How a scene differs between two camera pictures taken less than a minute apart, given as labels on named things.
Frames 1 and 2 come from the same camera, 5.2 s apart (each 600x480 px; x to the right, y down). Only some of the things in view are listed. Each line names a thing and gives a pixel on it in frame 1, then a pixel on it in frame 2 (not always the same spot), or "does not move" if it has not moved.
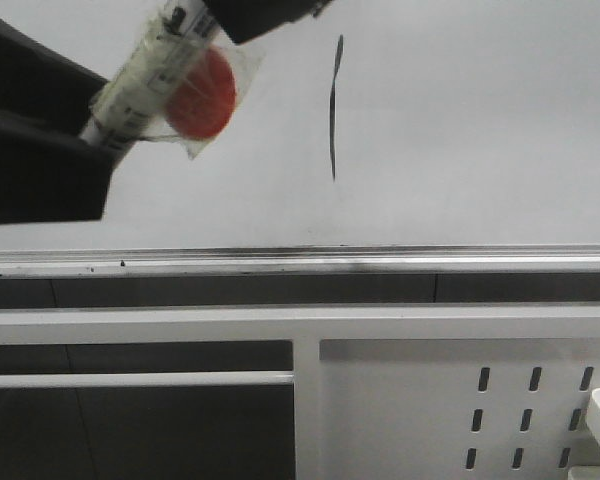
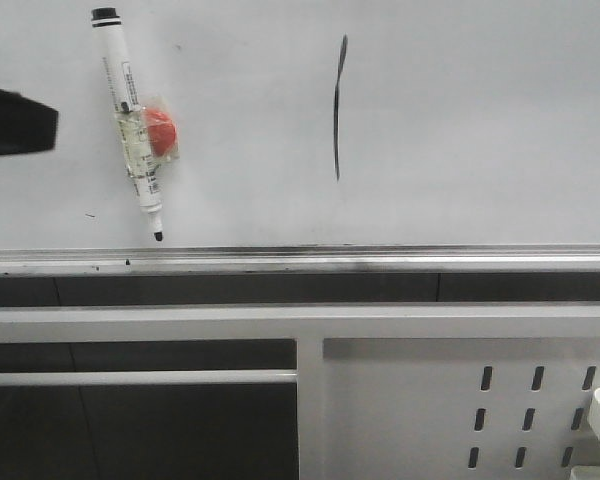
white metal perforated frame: (381, 391) does not move
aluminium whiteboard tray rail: (295, 261) does not move
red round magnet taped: (201, 98) to (161, 130)
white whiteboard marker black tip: (132, 105) to (127, 109)
